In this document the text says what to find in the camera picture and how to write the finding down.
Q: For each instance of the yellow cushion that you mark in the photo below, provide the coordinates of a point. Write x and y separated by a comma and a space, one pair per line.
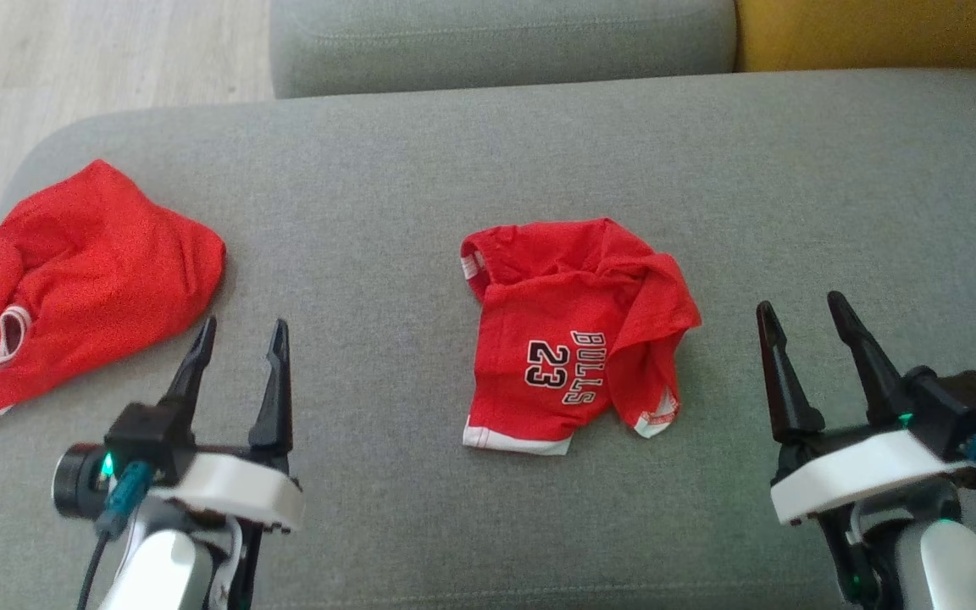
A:
878, 30

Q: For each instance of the red Bulls 23 t-shirt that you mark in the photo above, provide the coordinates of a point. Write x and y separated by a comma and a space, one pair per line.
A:
556, 339

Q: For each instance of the red white-striped mesh jersey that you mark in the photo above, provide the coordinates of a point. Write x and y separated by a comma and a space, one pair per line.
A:
98, 271

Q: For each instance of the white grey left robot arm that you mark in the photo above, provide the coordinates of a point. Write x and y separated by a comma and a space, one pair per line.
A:
158, 568

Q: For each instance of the grey sofa back cushion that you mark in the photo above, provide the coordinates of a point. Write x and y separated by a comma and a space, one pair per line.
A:
496, 42

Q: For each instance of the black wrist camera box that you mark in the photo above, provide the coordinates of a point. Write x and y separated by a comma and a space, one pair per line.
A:
962, 407
149, 436

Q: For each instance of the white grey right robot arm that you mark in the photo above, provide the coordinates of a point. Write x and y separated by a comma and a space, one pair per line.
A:
954, 568

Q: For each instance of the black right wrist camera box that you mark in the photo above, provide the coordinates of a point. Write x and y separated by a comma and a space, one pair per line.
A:
962, 407

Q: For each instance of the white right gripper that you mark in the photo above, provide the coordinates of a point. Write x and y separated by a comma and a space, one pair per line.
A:
852, 474

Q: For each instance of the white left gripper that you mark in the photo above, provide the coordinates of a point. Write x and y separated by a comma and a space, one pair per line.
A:
234, 491

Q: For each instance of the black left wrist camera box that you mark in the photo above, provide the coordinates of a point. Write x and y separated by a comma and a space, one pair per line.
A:
149, 436

